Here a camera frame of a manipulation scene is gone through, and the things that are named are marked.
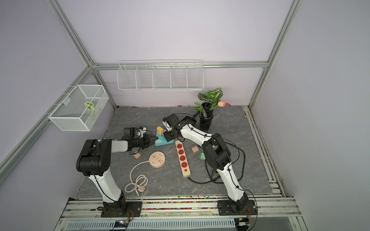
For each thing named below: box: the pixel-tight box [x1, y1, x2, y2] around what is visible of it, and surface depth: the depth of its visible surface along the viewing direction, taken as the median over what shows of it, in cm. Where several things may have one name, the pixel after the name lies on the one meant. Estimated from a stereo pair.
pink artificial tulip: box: [217, 101, 225, 108], surface depth 86 cm
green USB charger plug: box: [198, 152, 206, 161], surface depth 92 cm
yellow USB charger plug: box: [156, 126, 163, 135], surface depth 100 cm
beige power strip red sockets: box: [174, 140, 191, 178], surface depth 91 cm
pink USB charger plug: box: [191, 145, 200, 154], surface depth 96 cm
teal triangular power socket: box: [154, 132, 175, 147], surface depth 98 cm
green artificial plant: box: [193, 87, 224, 118], surface depth 91 cm
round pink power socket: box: [148, 151, 166, 169], surface depth 91 cm
